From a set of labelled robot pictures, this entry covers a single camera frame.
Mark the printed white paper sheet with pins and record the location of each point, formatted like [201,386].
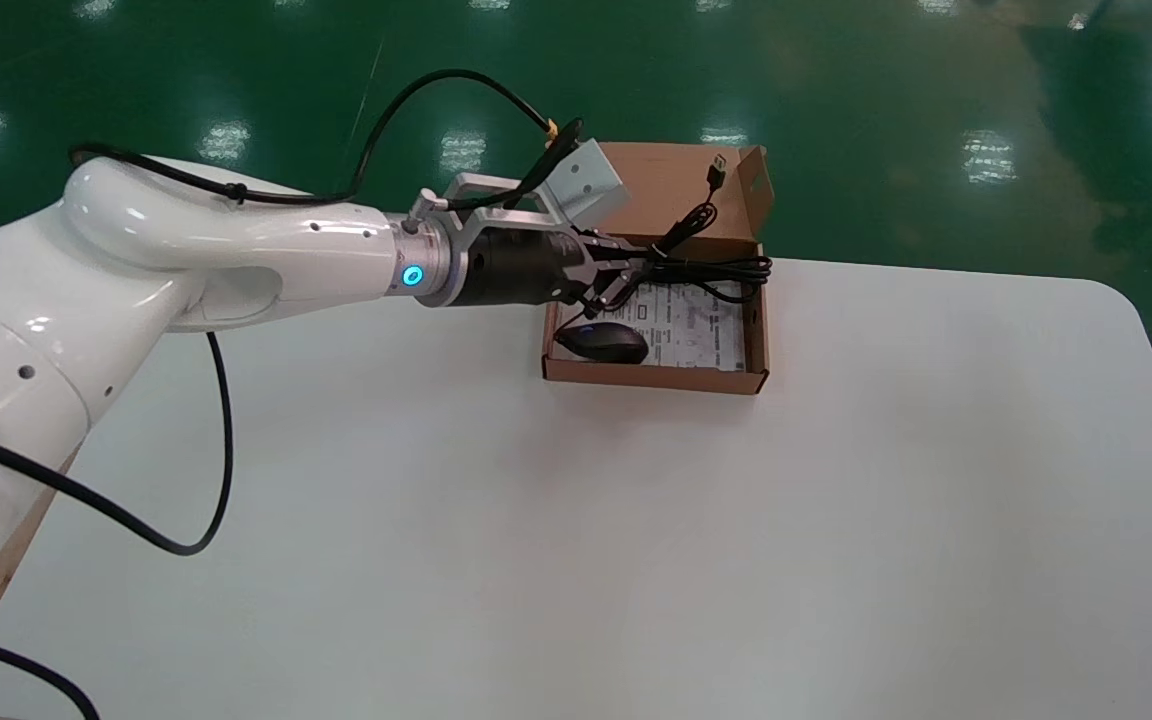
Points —
[701,335]

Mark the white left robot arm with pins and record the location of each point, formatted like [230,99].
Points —
[186,250]

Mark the left wrist grey camera box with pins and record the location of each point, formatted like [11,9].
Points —
[586,180]

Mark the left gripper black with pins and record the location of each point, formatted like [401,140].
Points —
[516,268]

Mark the brown open cardboard box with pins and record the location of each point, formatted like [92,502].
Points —
[666,180]

